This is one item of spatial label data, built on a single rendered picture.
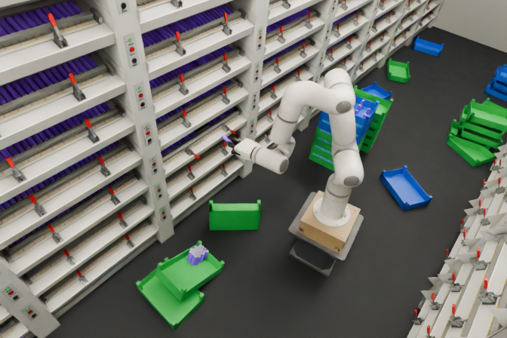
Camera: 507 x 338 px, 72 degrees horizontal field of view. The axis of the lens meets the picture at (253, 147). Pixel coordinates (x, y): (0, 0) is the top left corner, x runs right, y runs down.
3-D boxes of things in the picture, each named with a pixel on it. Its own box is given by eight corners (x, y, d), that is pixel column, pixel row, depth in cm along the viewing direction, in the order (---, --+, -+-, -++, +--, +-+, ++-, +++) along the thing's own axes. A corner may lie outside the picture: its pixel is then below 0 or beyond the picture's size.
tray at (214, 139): (245, 124, 209) (250, 114, 201) (164, 179, 174) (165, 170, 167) (222, 102, 213) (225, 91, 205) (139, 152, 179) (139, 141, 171)
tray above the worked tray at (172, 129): (247, 98, 195) (254, 81, 184) (159, 152, 161) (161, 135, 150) (222, 75, 199) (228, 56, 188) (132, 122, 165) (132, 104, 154)
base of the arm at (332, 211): (355, 209, 183) (364, 185, 170) (339, 233, 171) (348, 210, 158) (323, 192, 190) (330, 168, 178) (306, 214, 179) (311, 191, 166)
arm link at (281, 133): (296, 99, 149) (277, 150, 169) (273, 112, 139) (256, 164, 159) (312, 111, 146) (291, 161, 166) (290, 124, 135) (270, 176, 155)
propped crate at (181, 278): (196, 250, 202) (199, 239, 199) (220, 272, 193) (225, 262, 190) (155, 274, 178) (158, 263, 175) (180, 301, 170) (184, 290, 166)
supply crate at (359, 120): (376, 111, 230) (379, 101, 224) (365, 127, 217) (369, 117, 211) (334, 93, 240) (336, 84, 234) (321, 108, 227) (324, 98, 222)
